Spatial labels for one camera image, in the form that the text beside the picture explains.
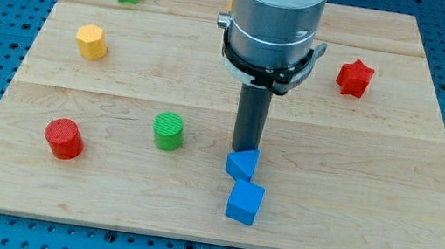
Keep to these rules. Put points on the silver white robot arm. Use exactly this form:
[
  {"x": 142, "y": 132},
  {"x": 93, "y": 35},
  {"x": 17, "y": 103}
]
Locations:
[{"x": 267, "y": 43}]

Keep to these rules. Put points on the yellow block behind arm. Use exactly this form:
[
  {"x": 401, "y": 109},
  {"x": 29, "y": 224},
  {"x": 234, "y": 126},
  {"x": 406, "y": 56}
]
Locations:
[{"x": 229, "y": 5}]

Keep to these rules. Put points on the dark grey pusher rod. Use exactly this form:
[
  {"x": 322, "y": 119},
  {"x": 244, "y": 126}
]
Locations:
[{"x": 250, "y": 121}]

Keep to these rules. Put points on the blue triangular block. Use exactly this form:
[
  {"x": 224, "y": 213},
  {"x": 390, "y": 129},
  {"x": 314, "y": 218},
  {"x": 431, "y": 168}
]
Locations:
[{"x": 243, "y": 164}]

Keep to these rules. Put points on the green cylinder block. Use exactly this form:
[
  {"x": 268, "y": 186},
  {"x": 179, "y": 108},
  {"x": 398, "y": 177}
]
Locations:
[{"x": 168, "y": 131}]

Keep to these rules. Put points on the blue cube block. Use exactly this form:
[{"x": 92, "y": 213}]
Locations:
[{"x": 244, "y": 201}]

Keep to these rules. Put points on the light wooden board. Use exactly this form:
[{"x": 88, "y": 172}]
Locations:
[{"x": 339, "y": 172}]

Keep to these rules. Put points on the red star block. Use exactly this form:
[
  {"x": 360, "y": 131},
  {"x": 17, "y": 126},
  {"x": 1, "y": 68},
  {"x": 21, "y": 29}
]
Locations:
[{"x": 354, "y": 78}]

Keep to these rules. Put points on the yellow hexagon block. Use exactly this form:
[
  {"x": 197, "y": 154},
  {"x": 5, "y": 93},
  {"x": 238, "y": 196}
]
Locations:
[{"x": 91, "y": 41}]

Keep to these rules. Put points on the red cylinder block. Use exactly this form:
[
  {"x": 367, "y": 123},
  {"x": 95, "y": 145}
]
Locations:
[{"x": 64, "y": 139}]

